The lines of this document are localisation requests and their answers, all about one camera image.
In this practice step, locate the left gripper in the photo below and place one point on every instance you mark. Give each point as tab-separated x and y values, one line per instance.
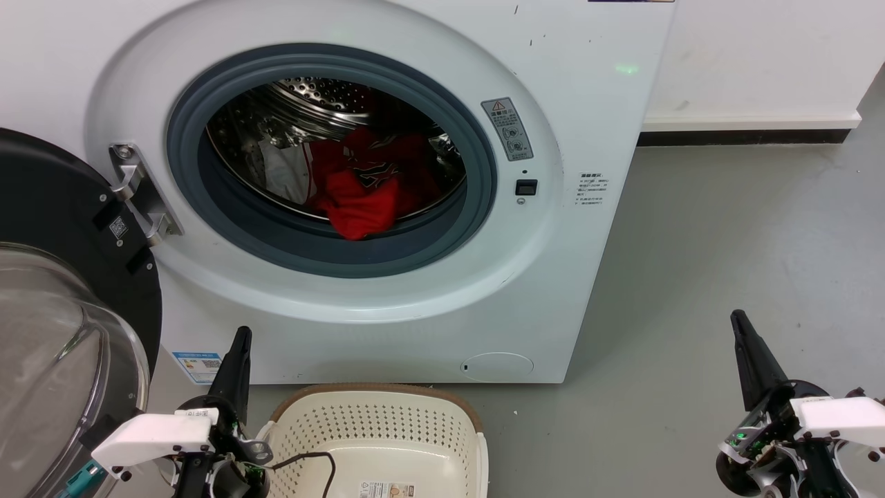
235	477

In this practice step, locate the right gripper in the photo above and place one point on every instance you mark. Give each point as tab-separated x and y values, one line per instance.
760	463

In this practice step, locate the red garment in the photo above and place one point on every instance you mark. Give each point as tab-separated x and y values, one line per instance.
359	207

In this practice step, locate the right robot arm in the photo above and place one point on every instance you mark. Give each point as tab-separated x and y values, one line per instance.
826	477

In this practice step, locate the cream perforated laundry basket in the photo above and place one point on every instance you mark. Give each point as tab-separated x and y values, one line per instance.
387	436

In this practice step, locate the black glass washer door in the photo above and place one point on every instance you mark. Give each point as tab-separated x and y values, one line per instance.
41	194

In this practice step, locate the stainless steel washing machine drum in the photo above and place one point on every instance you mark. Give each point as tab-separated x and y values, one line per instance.
311	97

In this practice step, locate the blue energy label sticker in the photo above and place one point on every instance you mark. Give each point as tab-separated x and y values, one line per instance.
197	366

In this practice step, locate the grey rubber door gasket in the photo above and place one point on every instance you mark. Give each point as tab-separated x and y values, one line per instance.
276	242

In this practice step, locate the QR code sticker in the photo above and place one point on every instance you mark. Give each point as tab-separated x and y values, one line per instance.
118	227

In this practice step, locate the silver door hinge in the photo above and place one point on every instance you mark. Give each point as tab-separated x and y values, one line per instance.
138	190

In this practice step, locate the white garment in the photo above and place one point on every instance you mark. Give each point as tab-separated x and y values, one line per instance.
287	173

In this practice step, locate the small text label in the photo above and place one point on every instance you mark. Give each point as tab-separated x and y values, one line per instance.
592	189

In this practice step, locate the round drain filter cover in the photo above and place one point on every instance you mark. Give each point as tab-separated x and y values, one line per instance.
498	366

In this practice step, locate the black door latch socket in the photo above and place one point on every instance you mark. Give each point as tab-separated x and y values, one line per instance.
526	187

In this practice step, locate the white front-load washing machine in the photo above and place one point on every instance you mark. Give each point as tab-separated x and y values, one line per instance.
588	104

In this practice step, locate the grey warning sticker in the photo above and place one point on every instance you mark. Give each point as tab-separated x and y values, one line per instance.
507	129

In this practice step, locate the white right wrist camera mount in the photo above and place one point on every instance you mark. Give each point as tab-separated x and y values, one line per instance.
840	415

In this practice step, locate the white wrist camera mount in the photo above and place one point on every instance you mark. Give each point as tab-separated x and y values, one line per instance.
152	432
840	415

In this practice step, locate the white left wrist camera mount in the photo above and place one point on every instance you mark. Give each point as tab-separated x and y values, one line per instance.
152	432

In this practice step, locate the black wall baseboard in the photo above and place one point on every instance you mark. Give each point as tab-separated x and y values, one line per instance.
747	137

